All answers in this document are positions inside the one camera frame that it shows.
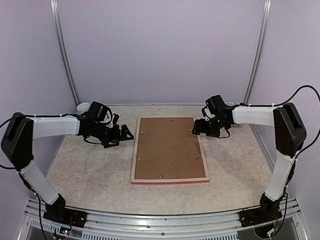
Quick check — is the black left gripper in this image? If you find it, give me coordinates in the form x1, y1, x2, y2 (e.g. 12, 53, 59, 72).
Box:
88, 122, 134, 149

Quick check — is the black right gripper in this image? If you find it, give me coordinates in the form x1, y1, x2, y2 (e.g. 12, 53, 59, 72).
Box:
191, 116, 227, 138

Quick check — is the aluminium front rail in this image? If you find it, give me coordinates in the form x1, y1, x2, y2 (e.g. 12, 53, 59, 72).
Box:
17, 198, 310, 240

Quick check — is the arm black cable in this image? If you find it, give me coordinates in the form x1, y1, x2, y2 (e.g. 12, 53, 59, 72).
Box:
237, 85, 320, 161
0, 112, 81, 171

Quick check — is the brown backing board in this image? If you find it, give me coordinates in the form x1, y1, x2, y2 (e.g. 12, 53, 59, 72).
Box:
134, 117, 207, 180

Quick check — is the right aluminium post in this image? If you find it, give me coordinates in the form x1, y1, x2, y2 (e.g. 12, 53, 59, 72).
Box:
243, 0, 272, 105

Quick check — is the green teacup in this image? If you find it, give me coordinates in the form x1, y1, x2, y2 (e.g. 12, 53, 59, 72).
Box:
225, 101, 237, 107

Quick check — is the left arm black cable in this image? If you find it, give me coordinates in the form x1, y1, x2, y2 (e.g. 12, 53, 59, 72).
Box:
0, 112, 81, 171

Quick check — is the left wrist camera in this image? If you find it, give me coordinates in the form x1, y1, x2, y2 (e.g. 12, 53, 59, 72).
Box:
86, 101, 113, 124

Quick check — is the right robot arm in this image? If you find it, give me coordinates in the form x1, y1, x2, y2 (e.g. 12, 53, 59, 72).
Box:
192, 102, 307, 222

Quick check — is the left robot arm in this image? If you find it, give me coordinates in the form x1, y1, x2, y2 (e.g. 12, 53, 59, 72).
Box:
0, 112, 134, 223

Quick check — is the aluminium post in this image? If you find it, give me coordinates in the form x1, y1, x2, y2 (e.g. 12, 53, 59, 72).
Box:
243, 0, 272, 105
50, 0, 80, 106

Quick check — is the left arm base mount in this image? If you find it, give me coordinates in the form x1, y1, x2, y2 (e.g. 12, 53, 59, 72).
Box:
43, 208, 88, 228

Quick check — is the left aluminium post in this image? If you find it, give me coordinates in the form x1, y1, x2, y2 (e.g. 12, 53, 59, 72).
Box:
50, 0, 80, 106

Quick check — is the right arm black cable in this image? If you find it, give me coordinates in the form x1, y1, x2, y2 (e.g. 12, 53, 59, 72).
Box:
237, 85, 320, 161

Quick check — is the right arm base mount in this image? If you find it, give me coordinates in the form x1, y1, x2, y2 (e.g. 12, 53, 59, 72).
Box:
238, 207, 283, 228

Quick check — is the white paper cup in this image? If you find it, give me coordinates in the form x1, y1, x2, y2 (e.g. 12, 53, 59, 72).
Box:
76, 102, 91, 115

